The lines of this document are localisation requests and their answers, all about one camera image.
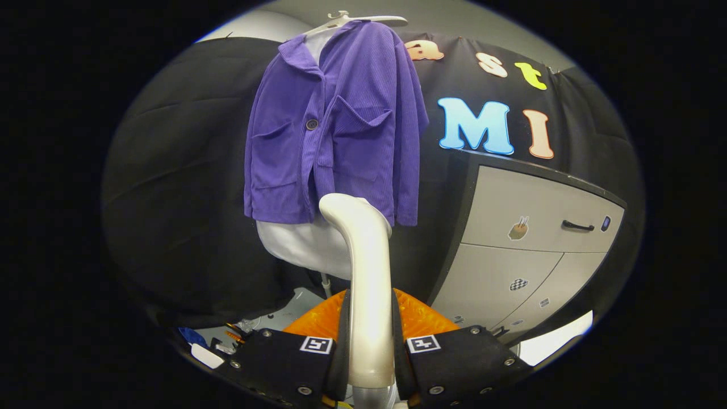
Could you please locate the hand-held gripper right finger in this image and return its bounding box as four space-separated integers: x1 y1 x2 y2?
392 288 534 408

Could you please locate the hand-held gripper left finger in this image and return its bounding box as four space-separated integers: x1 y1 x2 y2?
227 290 352 408

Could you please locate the white garment steamer handle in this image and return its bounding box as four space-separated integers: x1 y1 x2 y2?
319 193 396 390

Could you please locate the purple corduroy jacket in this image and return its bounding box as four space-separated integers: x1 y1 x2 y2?
244 20 429 227

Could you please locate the white clothes hanger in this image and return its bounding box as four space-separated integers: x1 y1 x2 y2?
304 10 408 37

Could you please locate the small white object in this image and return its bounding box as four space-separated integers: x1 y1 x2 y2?
190 343 225 370

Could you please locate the beige cabinet with dark top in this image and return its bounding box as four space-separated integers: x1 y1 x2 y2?
426 149 628 341

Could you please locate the small blue object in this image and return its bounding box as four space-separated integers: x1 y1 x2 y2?
179 327 208 348

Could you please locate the black backdrop cloth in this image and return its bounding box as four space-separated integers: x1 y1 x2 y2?
102 31 645 330

